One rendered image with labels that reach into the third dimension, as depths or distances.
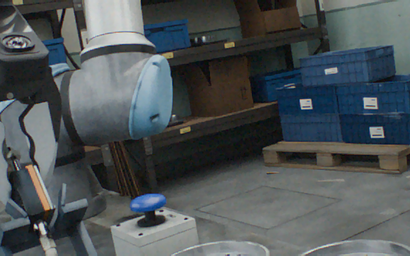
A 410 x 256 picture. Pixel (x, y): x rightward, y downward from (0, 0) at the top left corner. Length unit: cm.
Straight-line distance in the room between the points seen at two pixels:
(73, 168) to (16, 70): 46
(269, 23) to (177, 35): 86
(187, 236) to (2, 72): 28
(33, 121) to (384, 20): 475
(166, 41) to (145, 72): 358
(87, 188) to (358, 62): 344
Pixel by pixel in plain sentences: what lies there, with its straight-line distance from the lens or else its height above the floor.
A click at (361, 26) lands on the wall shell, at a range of 539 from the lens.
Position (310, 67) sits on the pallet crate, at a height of 72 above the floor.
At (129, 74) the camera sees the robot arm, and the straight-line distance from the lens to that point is 86.
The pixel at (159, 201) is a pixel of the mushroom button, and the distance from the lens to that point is 65.
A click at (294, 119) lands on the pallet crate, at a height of 32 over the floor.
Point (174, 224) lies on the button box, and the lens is 64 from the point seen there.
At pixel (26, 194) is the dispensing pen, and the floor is 92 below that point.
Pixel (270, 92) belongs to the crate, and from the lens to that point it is 496.
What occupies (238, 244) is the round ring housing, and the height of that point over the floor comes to 84.
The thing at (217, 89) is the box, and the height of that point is 66.
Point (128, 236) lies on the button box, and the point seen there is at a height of 84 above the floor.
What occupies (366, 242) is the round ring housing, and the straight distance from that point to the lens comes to 53.
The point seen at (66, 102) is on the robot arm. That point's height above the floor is 98.
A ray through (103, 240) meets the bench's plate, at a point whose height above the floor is 80.
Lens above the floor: 103
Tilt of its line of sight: 8 degrees down
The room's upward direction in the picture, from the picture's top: 10 degrees counter-clockwise
